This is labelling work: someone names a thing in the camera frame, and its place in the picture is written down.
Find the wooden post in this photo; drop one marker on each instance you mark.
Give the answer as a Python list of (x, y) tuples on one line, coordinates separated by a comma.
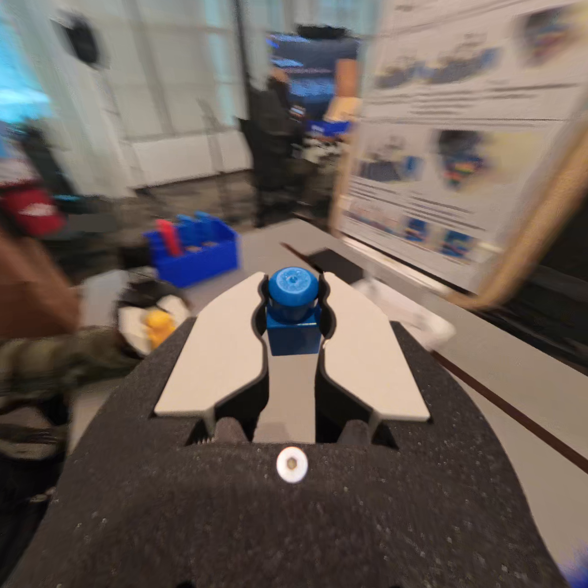
[(32, 294)]

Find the person's left forearm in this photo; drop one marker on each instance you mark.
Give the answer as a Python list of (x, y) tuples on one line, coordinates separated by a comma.
[(55, 363)]

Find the cluster of block towers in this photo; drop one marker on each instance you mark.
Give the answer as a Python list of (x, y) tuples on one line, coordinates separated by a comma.
[(170, 239)]

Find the wooden instruction board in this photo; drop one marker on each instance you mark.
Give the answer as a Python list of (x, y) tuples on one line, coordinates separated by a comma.
[(459, 138)]

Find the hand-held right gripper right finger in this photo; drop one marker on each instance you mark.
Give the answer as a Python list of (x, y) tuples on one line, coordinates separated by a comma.
[(372, 367)]

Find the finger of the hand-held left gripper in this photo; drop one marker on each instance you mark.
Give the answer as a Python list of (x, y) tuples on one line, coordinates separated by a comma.
[(177, 307), (133, 330)]

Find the red canister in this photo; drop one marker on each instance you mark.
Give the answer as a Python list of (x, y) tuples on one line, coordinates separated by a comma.
[(32, 211)]

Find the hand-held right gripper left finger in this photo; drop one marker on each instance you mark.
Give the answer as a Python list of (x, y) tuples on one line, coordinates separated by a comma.
[(211, 363)]

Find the white document holder stand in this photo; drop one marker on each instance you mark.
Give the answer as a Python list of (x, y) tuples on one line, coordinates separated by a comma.
[(413, 317)]

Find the blue mega block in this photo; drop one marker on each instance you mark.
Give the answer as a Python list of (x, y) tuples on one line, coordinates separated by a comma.
[(294, 335)]

